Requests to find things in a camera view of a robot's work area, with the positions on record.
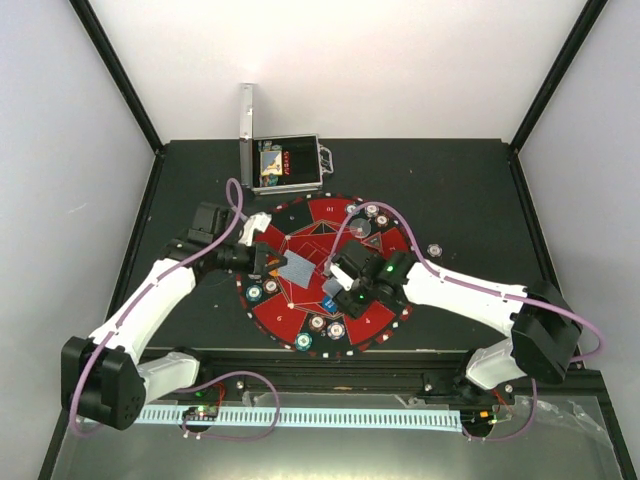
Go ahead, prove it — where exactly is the clear round dealer puck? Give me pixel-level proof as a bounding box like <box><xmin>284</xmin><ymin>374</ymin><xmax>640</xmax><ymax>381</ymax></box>
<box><xmin>348</xmin><ymin>218</ymin><xmax>372</xmax><ymax>239</ymax></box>

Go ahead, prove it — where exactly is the grey card deck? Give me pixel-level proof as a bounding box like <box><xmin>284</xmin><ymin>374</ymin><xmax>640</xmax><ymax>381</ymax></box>
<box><xmin>322</xmin><ymin>278</ymin><xmax>342</xmax><ymax>297</ymax></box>

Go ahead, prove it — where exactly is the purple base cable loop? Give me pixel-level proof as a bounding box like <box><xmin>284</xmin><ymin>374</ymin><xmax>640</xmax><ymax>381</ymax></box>
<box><xmin>177</xmin><ymin>370</ymin><xmax>280</xmax><ymax>444</ymax></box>

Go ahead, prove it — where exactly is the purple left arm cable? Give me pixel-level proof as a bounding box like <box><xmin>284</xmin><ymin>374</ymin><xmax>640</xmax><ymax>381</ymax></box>
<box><xmin>68</xmin><ymin>178</ymin><xmax>246</xmax><ymax>439</ymax></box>

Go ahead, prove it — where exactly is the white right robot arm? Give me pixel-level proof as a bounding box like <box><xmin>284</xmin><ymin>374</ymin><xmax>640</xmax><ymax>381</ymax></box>
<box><xmin>324</xmin><ymin>240</ymin><xmax>582</xmax><ymax>403</ymax></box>

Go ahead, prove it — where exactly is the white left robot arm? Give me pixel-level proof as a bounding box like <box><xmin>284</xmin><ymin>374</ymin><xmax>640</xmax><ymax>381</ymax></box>
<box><xmin>61</xmin><ymin>203</ymin><xmax>287</xmax><ymax>430</ymax></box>

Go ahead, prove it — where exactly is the card pack in case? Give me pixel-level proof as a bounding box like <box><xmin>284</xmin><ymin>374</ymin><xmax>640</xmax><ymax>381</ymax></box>
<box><xmin>260</xmin><ymin>150</ymin><xmax>283</xmax><ymax>176</ymax></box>

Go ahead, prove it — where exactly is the blue white chips seat one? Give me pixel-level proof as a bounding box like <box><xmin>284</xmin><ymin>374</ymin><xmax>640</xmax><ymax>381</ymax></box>
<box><xmin>363</xmin><ymin>203</ymin><xmax>379</xmax><ymax>218</ymax></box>

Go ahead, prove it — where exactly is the purple white chip stack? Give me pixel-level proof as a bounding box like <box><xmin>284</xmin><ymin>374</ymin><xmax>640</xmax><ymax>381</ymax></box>
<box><xmin>427</xmin><ymin>244</ymin><xmax>443</xmax><ymax>258</ymax></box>

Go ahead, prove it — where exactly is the blue small blind button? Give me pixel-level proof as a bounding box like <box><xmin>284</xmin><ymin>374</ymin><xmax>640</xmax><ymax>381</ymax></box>
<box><xmin>321</xmin><ymin>296</ymin><xmax>338</xmax><ymax>314</ymax></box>

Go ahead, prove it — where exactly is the round red black poker mat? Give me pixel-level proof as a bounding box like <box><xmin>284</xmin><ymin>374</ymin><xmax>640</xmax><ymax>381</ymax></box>
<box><xmin>236</xmin><ymin>194</ymin><xmax>415</xmax><ymax>359</ymax></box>

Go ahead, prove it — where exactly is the blue white chip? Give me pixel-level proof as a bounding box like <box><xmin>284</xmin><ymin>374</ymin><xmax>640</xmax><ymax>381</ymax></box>
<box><xmin>326</xmin><ymin>322</ymin><xmax>346</xmax><ymax>340</ymax></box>

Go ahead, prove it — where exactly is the light blue cable duct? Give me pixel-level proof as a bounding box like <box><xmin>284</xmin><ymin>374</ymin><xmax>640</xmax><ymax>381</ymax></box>
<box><xmin>135</xmin><ymin>404</ymin><xmax>462</xmax><ymax>433</ymax></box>

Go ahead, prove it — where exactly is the black triangular token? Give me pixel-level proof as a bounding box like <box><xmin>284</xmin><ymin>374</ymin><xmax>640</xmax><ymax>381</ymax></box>
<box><xmin>361</xmin><ymin>232</ymin><xmax>383</xmax><ymax>253</ymax></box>

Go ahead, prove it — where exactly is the open aluminium poker case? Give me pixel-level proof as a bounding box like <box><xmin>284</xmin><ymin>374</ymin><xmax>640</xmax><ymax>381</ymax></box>
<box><xmin>239</xmin><ymin>83</ymin><xmax>334</xmax><ymax>195</ymax></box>

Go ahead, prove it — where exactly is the small green circuit board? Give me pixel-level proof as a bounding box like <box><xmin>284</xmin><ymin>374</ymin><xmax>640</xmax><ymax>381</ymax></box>
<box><xmin>183</xmin><ymin>405</ymin><xmax>218</xmax><ymax>421</ymax></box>

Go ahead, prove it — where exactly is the brown chip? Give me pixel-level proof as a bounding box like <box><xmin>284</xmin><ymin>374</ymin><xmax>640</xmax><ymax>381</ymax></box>
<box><xmin>308</xmin><ymin>315</ymin><xmax>327</xmax><ymax>332</ymax></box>
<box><xmin>263</xmin><ymin>279</ymin><xmax>279</xmax><ymax>294</ymax></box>
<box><xmin>375</xmin><ymin>215</ymin><xmax>389</xmax><ymax>228</ymax></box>

